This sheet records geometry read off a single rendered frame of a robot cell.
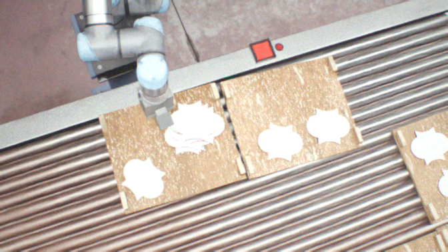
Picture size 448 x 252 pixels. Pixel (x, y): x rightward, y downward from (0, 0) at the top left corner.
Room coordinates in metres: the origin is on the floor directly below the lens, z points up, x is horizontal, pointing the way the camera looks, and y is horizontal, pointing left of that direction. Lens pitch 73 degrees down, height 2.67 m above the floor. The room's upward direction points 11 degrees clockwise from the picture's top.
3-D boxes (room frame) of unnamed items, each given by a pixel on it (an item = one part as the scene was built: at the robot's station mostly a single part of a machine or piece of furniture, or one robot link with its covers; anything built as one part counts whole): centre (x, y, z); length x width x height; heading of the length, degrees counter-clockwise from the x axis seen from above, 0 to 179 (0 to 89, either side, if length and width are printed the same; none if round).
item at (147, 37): (0.58, 0.24, 1.40); 0.11 x 0.11 x 0.08; 18
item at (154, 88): (0.49, 0.19, 1.41); 0.09 x 0.08 x 0.11; 18
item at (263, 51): (0.84, -0.09, 0.92); 0.06 x 0.06 x 0.01; 30
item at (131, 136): (0.44, 0.15, 0.93); 0.41 x 0.35 x 0.02; 118
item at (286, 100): (0.62, -0.23, 0.93); 0.41 x 0.35 x 0.02; 116
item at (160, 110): (0.47, 0.19, 1.25); 0.12 x 0.09 x 0.16; 36
